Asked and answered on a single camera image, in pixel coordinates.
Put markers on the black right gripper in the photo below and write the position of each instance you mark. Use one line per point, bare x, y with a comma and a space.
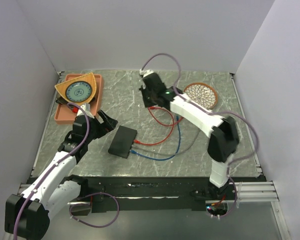
147, 103

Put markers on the blue patterned round plate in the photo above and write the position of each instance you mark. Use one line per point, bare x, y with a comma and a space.
78, 91

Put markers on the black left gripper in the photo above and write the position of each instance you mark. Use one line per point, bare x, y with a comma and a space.
108, 124

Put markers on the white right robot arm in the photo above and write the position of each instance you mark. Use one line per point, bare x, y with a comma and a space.
221, 131

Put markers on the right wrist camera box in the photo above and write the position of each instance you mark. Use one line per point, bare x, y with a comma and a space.
144, 73

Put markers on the dark dish under basket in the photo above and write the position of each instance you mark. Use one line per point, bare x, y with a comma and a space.
61, 100

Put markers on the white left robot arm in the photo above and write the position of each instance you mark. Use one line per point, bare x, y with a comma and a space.
28, 215

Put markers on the black network switch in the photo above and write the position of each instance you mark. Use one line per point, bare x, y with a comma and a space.
122, 142

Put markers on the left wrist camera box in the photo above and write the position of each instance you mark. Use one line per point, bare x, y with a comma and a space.
83, 108

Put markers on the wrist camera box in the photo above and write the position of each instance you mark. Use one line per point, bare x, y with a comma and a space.
144, 73
83, 108

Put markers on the floral patterned plate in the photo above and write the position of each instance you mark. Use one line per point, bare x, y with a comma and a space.
202, 94

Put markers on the pink plastic tray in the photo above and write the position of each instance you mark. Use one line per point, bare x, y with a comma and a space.
64, 114

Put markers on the woven triangular basket plate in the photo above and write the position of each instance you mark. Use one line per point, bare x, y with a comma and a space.
89, 78

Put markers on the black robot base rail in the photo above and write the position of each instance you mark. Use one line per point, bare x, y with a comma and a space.
151, 193

